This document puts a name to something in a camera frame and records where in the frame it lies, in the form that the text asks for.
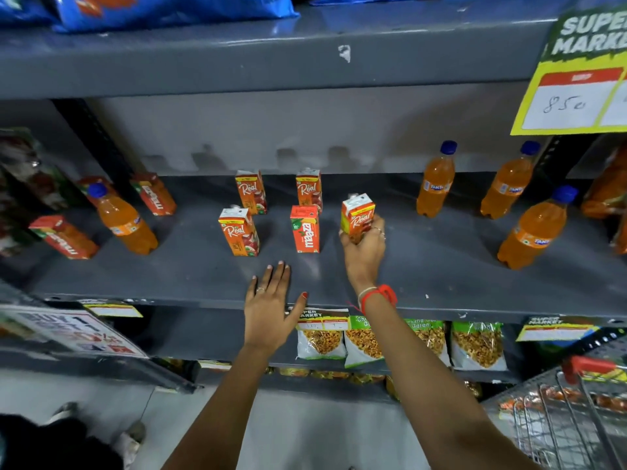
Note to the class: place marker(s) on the orange soda bottle blue cap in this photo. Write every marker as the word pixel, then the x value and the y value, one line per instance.
pixel 607 188
pixel 436 183
pixel 125 221
pixel 534 232
pixel 507 185

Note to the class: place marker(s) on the person's left middle finger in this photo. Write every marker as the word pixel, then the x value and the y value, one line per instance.
pixel 271 283

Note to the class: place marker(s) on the person's left forearm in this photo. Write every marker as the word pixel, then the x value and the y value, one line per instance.
pixel 220 411

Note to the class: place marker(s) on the person's left thumb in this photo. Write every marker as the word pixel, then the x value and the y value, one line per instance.
pixel 297 310

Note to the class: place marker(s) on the orange white juice carton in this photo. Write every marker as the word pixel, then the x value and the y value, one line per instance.
pixel 309 188
pixel 238 233
pixel 251 192
pixel 358 216

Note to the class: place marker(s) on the person's right hand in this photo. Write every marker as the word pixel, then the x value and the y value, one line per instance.
pixel 363 259

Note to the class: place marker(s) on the white red offer sign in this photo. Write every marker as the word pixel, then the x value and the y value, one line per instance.
pixel 73 332

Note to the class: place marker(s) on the large green yellow price sign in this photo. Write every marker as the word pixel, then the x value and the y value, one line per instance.
pixel 570 88

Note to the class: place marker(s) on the grey metal shelf rack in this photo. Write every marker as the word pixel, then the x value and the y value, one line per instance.
pixel 196 274

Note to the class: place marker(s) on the dark printed snack packet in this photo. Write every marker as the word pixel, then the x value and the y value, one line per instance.
pixel 12 234
pixel 34 171

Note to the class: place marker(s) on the red wristband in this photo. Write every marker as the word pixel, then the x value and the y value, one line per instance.
pixel 381 293

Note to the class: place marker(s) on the person's right forearm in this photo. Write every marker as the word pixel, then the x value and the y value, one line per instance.
pixel 431 401

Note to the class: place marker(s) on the white green snack packet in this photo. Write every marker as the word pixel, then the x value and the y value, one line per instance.
pixel 363 343
pixel 321 343
pixel 478 345
pixel 433 337

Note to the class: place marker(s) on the small green yellow price tag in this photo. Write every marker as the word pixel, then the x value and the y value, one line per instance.
pixel 556 329
pixel 111 308
pixel 323 320

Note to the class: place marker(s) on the person's black trousers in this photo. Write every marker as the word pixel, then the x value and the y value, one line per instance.
pixel 49 445

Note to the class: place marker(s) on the row of yellow packets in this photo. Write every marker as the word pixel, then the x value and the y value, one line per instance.
pixel 328 374

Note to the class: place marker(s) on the person's white shoe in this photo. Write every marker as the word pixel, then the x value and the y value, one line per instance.
pixel 131 443
pixel 63 412

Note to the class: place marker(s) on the person's right thumb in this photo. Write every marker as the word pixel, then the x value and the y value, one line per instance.
pixel 346 238

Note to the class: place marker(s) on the person's left hand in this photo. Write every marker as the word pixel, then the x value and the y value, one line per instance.
pixel 267 315

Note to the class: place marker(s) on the orange packets in cart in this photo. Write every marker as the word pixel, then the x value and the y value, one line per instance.
pixel 563 397

